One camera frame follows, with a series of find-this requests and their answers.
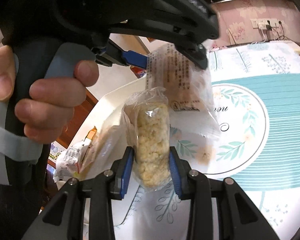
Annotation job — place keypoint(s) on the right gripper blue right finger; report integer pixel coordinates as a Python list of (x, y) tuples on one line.
[(179, 170)]

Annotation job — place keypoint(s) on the white plastic storage bin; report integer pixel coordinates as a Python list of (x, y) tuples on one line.
[(107, 112)]

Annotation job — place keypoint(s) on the white set-top box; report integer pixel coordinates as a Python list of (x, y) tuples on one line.
[(296, 47)]

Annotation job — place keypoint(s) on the white zip snack bag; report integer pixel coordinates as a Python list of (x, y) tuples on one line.
[(74, 161)]

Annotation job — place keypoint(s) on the wall power outlet strip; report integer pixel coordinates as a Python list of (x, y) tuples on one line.
[(262, 23)]

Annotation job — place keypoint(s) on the white rice cake pack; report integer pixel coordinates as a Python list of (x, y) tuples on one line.
[(187, 88)]

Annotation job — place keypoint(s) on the person's left hand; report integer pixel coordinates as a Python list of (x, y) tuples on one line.
[(52, 101)]

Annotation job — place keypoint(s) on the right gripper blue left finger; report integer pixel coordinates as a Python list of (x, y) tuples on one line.
[(123, 173)]

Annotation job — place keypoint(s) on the orange white snack bag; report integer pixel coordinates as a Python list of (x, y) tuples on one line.
[(98, 152)]

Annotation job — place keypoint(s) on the puffed corn clear bag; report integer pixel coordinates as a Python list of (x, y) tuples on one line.
[(147, 122)]

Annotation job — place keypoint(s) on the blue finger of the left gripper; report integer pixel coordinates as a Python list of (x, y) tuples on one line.
[(132, 58), (196, 53)]

